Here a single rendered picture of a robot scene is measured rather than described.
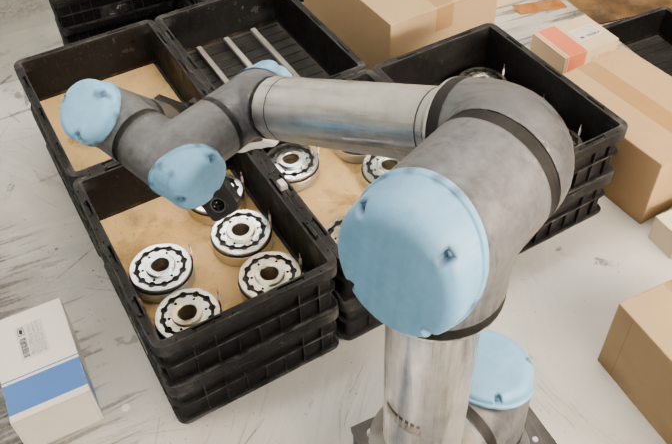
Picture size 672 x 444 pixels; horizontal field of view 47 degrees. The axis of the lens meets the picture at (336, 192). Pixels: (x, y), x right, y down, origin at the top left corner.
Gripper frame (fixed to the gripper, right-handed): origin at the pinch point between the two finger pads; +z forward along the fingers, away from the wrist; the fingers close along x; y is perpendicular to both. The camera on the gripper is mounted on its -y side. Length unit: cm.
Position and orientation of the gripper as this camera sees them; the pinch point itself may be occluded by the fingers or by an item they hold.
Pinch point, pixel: (244, 167)
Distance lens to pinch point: 119.1
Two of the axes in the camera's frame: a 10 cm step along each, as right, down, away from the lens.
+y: -4.3, -8.6, 2.9
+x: -8.1, 5.1, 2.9
